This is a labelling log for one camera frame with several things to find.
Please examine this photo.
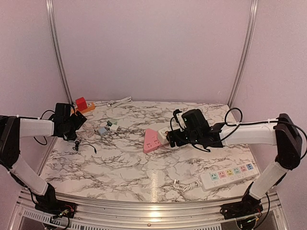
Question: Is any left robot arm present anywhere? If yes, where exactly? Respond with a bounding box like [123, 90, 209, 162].
[0, 103, 87, 214]

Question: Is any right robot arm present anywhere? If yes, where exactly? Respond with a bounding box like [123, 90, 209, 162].
[166, 109, 307, 219]

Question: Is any blue small plug adapter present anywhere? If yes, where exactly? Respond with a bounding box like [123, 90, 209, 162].
[95, 127, 108, 137]

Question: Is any left aluminium frame post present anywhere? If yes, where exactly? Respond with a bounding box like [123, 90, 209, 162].
[46, 0, 73, 104]

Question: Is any white multicolour power strip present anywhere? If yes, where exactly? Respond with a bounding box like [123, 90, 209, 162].
[199, 162, 259, 191]

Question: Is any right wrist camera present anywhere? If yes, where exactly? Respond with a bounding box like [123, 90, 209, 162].
[173, 109, 186, 130]

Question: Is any red cube socket adapter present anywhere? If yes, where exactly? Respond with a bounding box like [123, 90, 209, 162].
[75, 97, 88, 111]

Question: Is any pink triangular power strip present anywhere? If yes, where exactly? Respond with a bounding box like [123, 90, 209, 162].
[143, 128, 163, 154]

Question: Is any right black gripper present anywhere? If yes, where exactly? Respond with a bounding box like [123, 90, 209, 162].
[166, 128, 201, 148]

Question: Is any white small charger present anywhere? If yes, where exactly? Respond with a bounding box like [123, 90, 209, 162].
[109, 124, 119, 133]

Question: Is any black power adapter with cable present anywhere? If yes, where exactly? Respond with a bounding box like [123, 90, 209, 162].
[71, 138, 97, 154]

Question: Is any aluminium frame post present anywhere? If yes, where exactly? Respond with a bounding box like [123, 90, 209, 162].
[227, 0, 259, 108]
[46, 0, 73, 104]

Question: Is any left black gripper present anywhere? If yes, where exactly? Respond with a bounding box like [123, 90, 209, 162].
[64, 111, 86, 140]

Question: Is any right aluminium frame post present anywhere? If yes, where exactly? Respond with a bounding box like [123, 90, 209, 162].
[227, 0, 259, 108]

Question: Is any aluminium front rail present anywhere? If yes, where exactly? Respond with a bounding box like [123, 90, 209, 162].
[4, 190, 290, 230]

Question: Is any orange power strip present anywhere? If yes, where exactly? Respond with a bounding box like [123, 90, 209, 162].
[75, 102, 95, 114]

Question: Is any white orange-strip cable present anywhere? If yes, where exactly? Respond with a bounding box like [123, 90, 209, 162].
[94, 96, 133, 108]

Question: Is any white bundled strip cable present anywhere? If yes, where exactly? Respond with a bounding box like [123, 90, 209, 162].
[172, 180, 203, 192]

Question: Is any white cube socket adapter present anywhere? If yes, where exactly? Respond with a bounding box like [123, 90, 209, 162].
[157, 127, 171, 145]

